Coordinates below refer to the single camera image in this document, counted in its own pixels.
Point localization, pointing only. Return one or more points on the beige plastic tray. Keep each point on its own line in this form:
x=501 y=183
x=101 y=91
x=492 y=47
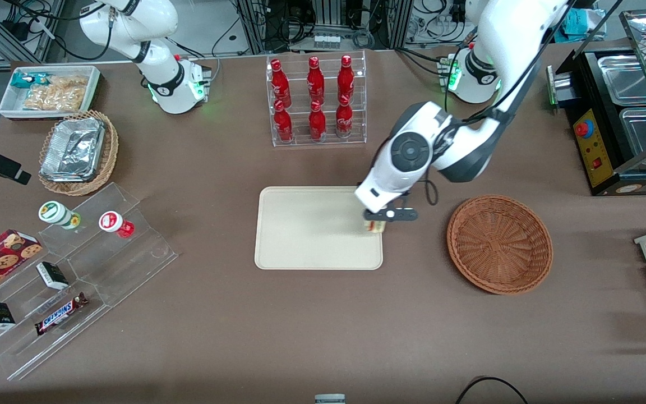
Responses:
x=306 y=230

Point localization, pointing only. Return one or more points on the green-lidded white cup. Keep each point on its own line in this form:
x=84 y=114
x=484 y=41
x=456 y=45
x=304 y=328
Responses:
x=54 y=212

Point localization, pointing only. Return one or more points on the aluminium foil tray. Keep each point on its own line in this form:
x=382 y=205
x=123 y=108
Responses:
x=73 y=148

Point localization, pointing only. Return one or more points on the light wicker basket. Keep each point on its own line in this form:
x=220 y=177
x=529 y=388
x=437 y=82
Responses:
x=109 y=151

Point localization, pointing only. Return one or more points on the grey device with label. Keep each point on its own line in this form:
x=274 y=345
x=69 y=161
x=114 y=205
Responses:
x=330 y=399

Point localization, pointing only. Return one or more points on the red cola bottle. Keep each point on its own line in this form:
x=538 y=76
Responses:
x=346 y=81
x=317 y=124
x=344 y=120
x=283 y=124
x=315 y=83
x=280 y=84

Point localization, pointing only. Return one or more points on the black hot food showcase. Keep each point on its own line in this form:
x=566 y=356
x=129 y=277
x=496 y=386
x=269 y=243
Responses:
x=592 y=151

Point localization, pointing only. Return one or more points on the teal snack packet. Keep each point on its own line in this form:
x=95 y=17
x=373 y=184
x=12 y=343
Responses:
x=26 y=79

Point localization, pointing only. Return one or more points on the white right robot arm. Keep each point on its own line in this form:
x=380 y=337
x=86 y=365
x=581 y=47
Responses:
x=160 y=67

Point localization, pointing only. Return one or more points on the clear acrylic bottle rack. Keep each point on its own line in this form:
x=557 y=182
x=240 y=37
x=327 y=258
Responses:
x=359 y=84

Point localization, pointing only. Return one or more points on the clear bag of crackers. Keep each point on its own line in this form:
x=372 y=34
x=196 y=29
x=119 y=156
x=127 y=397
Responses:
x=56 y=94

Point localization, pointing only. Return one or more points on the snickers chocolate bar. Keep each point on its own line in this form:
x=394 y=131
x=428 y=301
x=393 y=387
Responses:
x=59 y=314

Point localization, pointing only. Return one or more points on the triangle sandwich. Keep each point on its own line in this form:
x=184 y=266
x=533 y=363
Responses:
x=375 y=226

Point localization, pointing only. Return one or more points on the brown wicker basket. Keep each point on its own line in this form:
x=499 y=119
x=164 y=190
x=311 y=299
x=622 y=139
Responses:
x=499 y=244

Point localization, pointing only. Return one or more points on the clear acrylic stepped display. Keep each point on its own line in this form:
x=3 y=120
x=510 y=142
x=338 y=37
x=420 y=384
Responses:
x=127 y=264

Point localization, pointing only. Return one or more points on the white rectangular snack bin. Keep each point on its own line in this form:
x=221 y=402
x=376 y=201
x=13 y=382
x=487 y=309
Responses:
x=9 y=104

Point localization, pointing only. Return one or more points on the red-lidded white cup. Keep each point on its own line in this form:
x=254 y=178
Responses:
x=111 y=221

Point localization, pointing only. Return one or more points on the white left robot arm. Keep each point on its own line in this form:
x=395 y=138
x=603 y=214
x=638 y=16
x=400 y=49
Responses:
x=441 y=148

